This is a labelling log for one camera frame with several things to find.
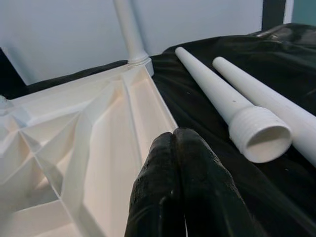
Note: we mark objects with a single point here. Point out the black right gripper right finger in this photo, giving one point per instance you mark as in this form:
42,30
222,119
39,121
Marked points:
212,197

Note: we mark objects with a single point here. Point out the white plastic table top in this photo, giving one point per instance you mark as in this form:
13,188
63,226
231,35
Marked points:
86,135

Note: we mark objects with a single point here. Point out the black plastic table cover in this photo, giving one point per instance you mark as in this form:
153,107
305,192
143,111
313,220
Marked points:
247,61

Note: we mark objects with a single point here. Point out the black wall pillar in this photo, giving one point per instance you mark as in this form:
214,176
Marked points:
274,11

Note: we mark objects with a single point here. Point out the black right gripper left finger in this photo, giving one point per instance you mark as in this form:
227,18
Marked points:
155,192

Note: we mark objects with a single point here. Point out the teal glass panel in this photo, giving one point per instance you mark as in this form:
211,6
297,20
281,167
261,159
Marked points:
304,10

